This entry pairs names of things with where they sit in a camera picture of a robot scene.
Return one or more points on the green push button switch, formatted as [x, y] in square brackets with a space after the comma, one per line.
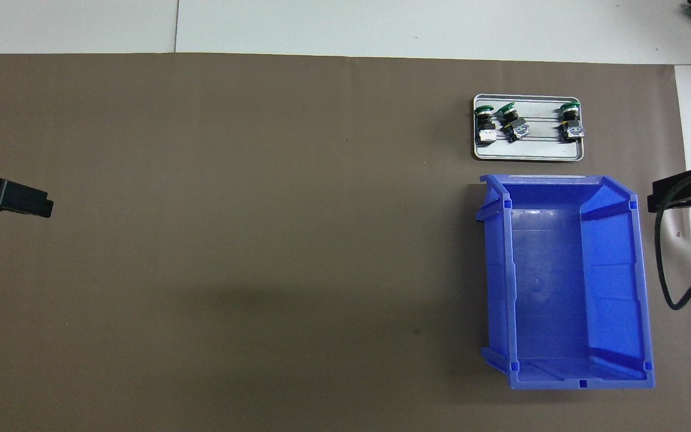
[571, 120]
[513, 123]
[486, 129]

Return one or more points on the silver metal tray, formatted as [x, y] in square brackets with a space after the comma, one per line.
[531, 149]

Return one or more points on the brown paper table mat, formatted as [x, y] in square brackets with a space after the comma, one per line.
[261, 180]

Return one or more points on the blue plastic storage bin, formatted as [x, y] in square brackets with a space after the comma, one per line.
[561, 288]

